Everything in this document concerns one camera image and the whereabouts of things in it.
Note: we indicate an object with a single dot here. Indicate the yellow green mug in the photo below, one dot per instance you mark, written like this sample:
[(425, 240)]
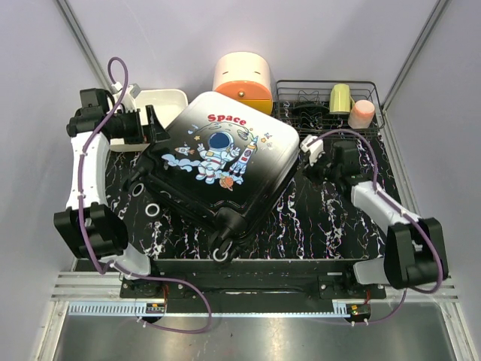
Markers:
[(341, 101)]

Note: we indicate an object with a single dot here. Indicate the orange white drawer box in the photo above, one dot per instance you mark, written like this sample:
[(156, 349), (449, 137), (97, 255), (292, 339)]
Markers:
[(246, 78)]

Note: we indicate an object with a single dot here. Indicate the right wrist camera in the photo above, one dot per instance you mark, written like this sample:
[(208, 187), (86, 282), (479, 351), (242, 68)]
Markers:
[(312, 147)]

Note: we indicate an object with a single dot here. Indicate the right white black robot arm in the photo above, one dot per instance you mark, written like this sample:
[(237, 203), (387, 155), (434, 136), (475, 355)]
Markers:
[(415, 256)]

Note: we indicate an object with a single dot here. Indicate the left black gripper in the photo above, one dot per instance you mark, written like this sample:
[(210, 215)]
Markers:
[(155, 131)]

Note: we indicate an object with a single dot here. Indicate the white plastic basin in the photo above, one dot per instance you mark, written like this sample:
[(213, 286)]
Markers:
[(157, 109)]

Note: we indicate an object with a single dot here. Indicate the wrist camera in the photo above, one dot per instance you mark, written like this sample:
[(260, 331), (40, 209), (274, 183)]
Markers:
[(132, 92), (312, 147)]

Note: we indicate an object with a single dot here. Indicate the black white space suitcase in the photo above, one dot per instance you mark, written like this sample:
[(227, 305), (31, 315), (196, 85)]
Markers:
[(221, 165)]

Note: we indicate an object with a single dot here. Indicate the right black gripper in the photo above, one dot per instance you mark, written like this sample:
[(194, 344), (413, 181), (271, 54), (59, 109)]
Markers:
[(310, 171)]

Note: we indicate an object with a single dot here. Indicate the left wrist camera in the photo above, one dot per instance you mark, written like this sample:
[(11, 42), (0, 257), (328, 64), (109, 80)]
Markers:
[(132, 92)]

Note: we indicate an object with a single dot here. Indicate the slotted cable duct rail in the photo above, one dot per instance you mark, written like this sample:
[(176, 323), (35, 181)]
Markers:
[(329, 309)]

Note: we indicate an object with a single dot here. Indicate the black wire dish rack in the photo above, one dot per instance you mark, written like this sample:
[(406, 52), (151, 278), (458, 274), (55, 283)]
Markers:
[(304, 104)]

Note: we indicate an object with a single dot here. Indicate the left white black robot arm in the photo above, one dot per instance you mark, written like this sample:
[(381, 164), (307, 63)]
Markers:
[(88, 226)]

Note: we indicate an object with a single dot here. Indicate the pink orange cup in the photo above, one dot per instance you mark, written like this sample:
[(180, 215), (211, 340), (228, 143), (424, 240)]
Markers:
[(361, 115)]

